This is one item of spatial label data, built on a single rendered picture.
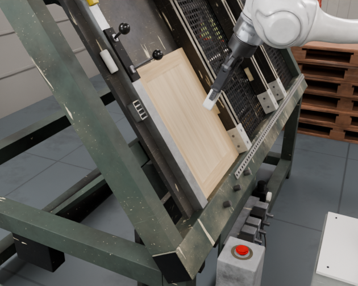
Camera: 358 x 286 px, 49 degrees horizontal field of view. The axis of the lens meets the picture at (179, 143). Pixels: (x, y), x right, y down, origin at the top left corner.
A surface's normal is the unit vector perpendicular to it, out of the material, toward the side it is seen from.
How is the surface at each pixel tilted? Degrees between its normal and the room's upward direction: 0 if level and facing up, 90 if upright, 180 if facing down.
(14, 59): 90
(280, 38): 93
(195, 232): 58
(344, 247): 1
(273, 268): 0
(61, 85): 90
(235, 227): 0
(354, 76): 90
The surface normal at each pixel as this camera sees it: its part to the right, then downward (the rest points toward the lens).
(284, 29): -0.22, 0.54
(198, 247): 0.76, -0.31
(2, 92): 0.91, 0.19
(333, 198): 0.00, -0.89
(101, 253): -0.44, 0.40
